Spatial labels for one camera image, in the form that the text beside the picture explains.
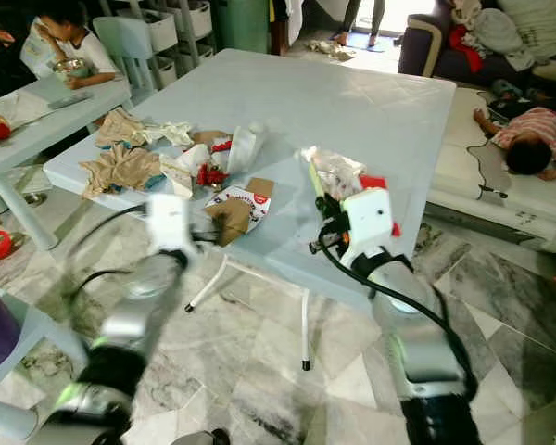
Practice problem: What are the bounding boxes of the metal bowl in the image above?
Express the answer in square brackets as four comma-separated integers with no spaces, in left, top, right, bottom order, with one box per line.
[52,58,89,79]

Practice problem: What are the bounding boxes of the standing person legs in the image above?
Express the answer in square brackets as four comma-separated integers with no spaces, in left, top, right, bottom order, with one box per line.
[334,0,395,47]

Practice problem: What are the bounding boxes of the sitting child in white shirt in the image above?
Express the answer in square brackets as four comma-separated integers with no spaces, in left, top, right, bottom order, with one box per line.
[37,0,121,91]

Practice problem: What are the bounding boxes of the pale blue kids chair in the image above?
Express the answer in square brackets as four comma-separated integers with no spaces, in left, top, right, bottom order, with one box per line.
[117,16,177,89]

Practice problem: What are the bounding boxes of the red and white wrapper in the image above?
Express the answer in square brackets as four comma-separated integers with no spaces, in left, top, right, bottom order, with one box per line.
[195,139,233,189]

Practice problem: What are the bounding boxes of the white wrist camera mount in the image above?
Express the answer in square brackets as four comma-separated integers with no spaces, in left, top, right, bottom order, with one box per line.
[343,188,398,265]
[144,193,197,265]

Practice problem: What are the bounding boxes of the white floor mattress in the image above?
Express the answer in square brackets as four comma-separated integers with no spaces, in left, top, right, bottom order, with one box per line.
[426,88,556,251]

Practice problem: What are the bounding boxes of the sleeping child in striped shirt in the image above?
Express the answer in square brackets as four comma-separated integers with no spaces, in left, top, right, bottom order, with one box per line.
[473,105,556,179]

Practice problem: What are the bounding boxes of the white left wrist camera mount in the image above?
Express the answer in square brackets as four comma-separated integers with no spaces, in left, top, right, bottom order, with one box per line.
[144,193,197,265]

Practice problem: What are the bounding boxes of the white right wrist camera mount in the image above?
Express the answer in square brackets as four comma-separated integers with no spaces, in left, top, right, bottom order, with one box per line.
[343,188,398,265]

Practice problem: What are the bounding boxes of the crumpled cloth on floor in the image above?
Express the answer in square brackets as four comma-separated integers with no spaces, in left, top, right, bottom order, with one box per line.
[306,39,358,61]

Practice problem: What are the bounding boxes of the clear plastic wrapper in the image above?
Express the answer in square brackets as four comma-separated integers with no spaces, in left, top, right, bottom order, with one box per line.
[301,146,392,201]

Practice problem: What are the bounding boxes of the large pale blue plastic table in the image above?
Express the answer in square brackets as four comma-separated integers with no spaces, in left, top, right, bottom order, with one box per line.
[43,48,460,372]

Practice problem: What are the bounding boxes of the clear plastic cup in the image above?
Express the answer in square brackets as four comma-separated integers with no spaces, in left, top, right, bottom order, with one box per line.
[227,125,265,177]

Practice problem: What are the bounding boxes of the large crumpled brown paper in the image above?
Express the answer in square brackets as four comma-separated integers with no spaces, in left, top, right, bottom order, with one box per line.
[79,144,163,198]

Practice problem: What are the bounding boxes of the small crumpled brown paper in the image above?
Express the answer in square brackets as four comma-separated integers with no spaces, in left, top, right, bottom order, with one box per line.
[95,108,149,149]

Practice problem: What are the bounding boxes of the white red printed carton box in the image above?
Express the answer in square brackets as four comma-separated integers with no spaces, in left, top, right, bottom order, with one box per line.
[208,176,276,246]

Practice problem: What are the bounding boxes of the green tall bin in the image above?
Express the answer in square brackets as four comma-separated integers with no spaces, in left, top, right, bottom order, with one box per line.
[213,0,272,54]

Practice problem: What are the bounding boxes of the light blue plastic stool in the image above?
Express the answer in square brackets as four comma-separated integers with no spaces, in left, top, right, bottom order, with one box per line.
[0,306,89,441]

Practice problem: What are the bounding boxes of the white paper sheet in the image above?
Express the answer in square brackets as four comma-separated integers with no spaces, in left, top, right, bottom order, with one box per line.
[5,90,80,126]

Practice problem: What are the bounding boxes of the crumpled white tissue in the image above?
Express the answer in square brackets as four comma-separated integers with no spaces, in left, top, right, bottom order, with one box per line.
[144,121,196,146]

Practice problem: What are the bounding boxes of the white printed plastic bag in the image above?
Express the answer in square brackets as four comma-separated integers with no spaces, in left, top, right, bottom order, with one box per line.
[20,19,61,77]

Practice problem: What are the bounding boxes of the small pale blue kids table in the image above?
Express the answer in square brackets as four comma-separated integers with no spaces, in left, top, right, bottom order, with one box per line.
[0,76,133,251]

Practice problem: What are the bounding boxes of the white drawer shelf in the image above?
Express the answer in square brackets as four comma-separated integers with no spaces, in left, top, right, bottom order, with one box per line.
[120,0,214,84]

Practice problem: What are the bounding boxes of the dark purple sofa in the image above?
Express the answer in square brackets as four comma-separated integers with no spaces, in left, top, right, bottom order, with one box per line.
[397,0,556,89]

